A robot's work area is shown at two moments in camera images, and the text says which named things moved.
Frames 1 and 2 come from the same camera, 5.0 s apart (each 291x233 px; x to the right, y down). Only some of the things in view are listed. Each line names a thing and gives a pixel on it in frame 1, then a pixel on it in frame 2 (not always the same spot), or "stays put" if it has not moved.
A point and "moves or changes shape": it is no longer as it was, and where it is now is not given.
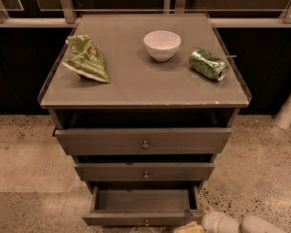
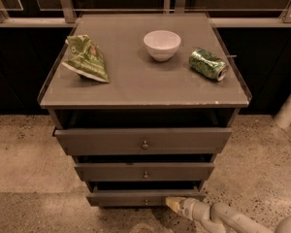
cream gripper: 211,221 to 188,205
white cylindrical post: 290,110 stays put
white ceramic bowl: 162,45 stays put
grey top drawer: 144,141 stays put
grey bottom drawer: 164,207 moves or changes shape
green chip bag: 86,58 stays put
